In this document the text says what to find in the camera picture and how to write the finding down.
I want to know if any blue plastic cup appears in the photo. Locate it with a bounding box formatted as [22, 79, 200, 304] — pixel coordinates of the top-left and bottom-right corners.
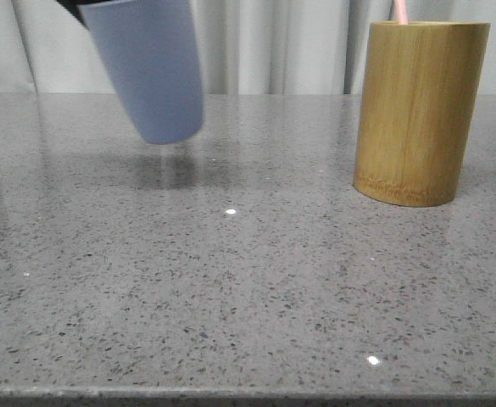
[80, 1, 203, 144]

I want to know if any pink chopstick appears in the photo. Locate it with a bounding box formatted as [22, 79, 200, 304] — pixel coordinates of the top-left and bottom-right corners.
[393, 0, 409, 25]

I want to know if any bamboo wooden cup holder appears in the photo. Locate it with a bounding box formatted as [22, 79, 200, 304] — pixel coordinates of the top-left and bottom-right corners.
[354, 21, 490, 207]

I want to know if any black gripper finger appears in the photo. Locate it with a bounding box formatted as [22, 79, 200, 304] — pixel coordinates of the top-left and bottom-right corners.
[56, 0, 86, 27]

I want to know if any grey-white curtain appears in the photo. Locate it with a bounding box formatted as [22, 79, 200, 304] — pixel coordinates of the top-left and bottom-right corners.
[0, 1, 496, 95]

